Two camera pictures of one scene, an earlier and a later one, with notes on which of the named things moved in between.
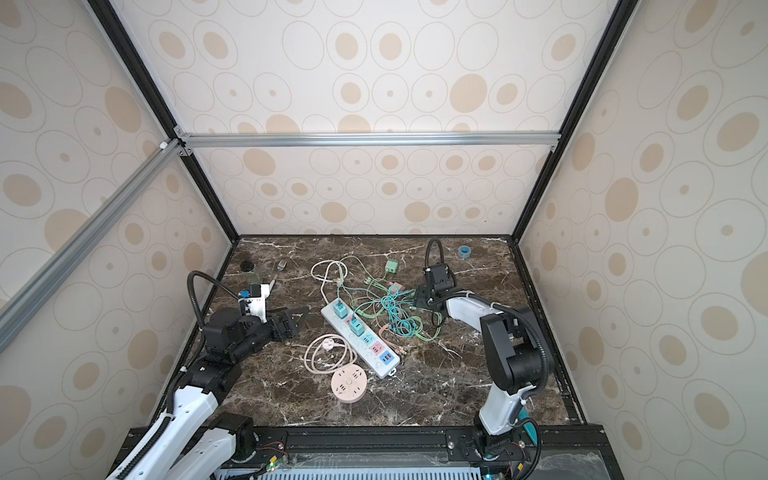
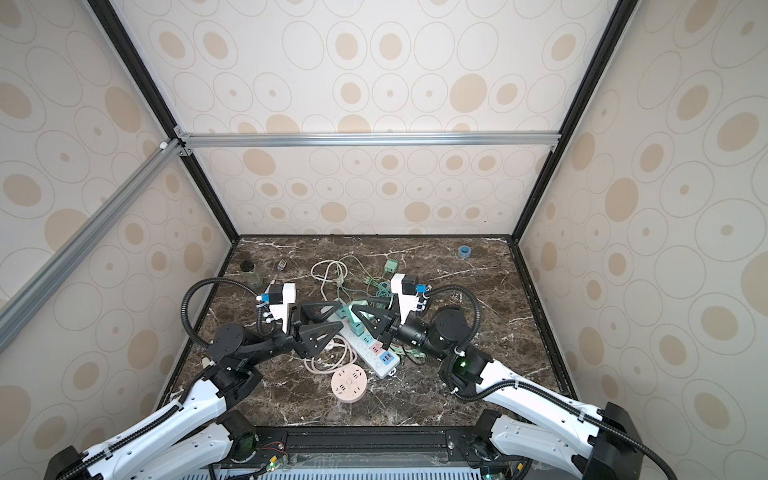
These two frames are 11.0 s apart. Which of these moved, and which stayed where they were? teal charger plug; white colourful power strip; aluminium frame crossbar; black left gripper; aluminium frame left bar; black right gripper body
Moved: black left gripper; black right gripper body
Stayed: teal charger plug; aluminium frame crossbar; white colourful power strip; aluminium frame left bar
